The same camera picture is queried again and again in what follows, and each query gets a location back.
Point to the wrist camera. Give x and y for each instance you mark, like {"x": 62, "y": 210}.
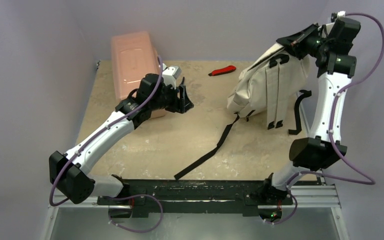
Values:
{"x": 170, "y": 75}
{"x": 336, "y": 15}

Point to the cream canvas backpack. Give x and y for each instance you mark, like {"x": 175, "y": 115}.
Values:
{"x": 242, "y": 126}

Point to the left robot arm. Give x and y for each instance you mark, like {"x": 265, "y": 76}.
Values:
{"x": 69, "y": 172}

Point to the red handled utility knife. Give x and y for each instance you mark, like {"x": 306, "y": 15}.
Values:
{"x": 222, "y": 71}

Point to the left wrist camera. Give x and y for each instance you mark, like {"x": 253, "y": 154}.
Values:
{"x": 170, "y": 75}

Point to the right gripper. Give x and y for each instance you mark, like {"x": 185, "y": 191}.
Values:
{"x": 295, "y": 38}

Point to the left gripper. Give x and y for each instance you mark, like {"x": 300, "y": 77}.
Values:
{"x": 181, "y": 105}

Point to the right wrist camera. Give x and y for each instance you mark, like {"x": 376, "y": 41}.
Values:
{"x": 336, "y": 15}

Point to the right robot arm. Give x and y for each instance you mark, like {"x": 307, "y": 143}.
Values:
{"x": 322, "y": 147}

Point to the pink plastic storage box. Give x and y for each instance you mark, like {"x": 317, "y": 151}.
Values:
{"x": 133, "y": 56}

